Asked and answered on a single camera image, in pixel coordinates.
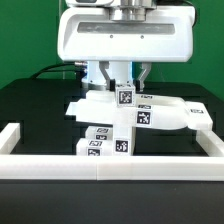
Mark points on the white left fence rail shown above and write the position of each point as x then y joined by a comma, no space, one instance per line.
9,137

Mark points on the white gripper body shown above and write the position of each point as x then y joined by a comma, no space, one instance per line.
88,34

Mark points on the tagged white cube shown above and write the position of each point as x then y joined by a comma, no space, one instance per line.
125,95

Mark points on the white chair back frame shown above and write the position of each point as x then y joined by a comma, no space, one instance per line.
150,111

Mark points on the white front fence rail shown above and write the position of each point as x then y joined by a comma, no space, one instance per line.
56,167

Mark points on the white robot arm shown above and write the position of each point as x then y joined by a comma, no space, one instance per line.
124,11

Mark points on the white right fence rail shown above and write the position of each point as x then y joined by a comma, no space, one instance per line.
210,143

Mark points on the white fence rail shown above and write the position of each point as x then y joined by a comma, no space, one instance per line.
210,143
9,137
56,167

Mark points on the white tag sheet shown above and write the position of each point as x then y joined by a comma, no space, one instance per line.
73,109

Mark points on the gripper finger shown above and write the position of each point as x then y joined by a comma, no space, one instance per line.
145,70
110,83

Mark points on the white chair seat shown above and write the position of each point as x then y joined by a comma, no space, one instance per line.
123,140

